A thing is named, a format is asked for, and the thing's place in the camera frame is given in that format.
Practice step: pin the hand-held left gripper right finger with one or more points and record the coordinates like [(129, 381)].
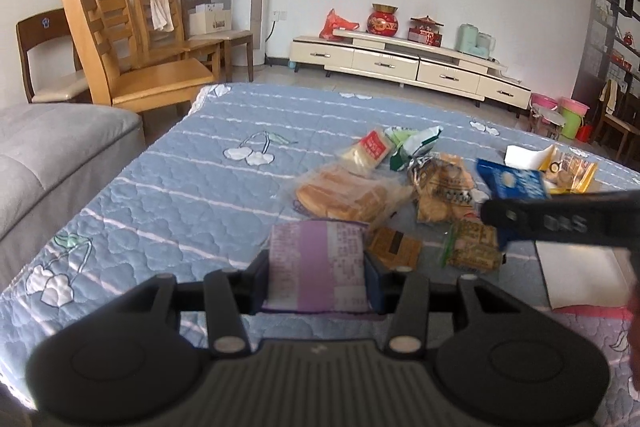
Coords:
[(374, 284)]

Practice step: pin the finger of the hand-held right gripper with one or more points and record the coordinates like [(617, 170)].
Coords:
[(550, 219)]

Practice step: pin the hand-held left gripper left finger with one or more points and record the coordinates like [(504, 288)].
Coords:
[(261, 282)]

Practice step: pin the purple white snack packet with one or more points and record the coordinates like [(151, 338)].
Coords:
[(315, 267)]

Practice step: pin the green clear cracker packet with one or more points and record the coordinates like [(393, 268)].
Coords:
[(470, 247)]

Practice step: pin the small brown snack packet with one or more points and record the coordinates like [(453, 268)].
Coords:
[(392, 247)]

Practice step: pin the yellow round logo snack packet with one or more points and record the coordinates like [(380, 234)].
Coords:
[(570, 172)]

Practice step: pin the blue snack packet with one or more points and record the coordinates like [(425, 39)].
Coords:
[(512, 179)]

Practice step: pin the white paper sheet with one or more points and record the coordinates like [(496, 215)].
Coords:
[(585, 272)]

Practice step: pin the small red bucket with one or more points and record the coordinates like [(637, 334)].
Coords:
[(584, 133)]

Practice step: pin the large clear bread bag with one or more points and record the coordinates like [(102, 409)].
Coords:
[(335, 197)]

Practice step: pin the green plastic bucket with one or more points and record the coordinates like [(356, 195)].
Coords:
[(572, 119)]

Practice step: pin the small stool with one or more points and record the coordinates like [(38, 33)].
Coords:
[(545, 117)]

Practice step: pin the clear cookie bag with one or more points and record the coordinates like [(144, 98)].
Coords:
[(440, 192)]

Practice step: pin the brown dining chair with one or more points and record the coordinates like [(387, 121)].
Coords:
[(620, 124)]

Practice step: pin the pink plastic basin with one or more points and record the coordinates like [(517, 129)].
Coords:
[(542, 101)]

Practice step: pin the blue quilted blanket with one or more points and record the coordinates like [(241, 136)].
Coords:
[(175, 187)]

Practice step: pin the pale yellow towel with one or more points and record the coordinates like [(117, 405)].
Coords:
[(609, 97)]

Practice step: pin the red label cracker packet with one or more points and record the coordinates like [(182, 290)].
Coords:
[(372, 147)]

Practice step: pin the green white snack packet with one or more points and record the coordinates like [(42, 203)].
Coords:
[(422, 144)]

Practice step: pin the light green snack packet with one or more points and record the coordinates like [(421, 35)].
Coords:
[(397, 134)]

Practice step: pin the dark wooden display shelf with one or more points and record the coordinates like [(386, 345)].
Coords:
[(597, 32)]

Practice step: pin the mint green kitchen appliance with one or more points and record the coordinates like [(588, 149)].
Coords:
[(472, 41)]

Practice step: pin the cream television cabinet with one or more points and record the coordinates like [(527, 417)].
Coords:
[(385, 62)]

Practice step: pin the red carousel ornament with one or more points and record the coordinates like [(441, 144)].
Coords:
[(426, 32)]

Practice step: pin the light wooden chair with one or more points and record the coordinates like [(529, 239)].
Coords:
[(150, 79), (145, 14), (117, 14)]

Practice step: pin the dark wooden chair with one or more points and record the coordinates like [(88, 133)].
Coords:
[(235, 39)]

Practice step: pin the grey sofa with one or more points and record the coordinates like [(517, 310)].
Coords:
[(50, 157)]

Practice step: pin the red round jar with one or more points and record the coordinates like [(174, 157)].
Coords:
[(383, 21)]

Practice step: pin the red plastic bag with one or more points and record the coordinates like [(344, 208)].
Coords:
[(337, 27)]

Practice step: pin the white paper box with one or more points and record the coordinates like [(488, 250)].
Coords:
[(210, 22)]

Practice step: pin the dark chair with white cushion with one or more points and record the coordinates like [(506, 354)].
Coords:
[(55, 89)]

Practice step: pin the white towel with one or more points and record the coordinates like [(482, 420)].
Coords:
[(161, 9)]

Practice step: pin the white wall socket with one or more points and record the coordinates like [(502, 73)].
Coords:
[(279, 16)]

